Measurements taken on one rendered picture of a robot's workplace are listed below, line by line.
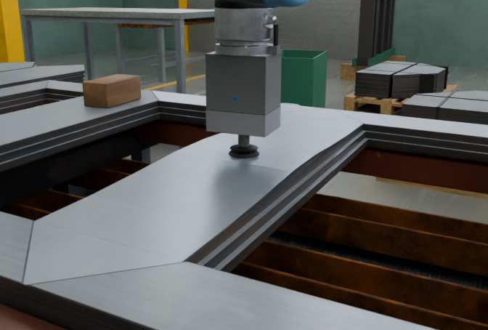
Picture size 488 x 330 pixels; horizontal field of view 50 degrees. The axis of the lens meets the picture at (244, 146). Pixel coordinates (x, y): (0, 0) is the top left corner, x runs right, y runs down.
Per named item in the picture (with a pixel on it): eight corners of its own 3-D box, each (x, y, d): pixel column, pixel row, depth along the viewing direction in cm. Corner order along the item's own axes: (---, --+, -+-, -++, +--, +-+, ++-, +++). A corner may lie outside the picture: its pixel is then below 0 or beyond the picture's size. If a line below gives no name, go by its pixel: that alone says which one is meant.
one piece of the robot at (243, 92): (293, 22, 72) (290, 138, 76) (232, 21, 75) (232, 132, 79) (269, 26, 63) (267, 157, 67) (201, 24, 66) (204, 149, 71)
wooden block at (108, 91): (118, 96, 117) (117, 73, 116) (141, 98, 115) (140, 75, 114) (83, 106, 107) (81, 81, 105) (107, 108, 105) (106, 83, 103)
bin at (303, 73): (276, 110, 502) (277, 49, 486) (324, 113, 487) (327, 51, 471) (257, 125, 446) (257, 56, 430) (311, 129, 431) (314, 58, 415)
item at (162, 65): (110, 78, 685) (104, 11, 662) (182, 64, 826) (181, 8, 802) (162, 83, 647) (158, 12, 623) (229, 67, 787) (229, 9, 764)
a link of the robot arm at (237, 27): (228, 6, 72) (285, 7, 69) (229, 41, 73) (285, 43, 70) (204, 8, 65) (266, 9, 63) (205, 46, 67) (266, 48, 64)
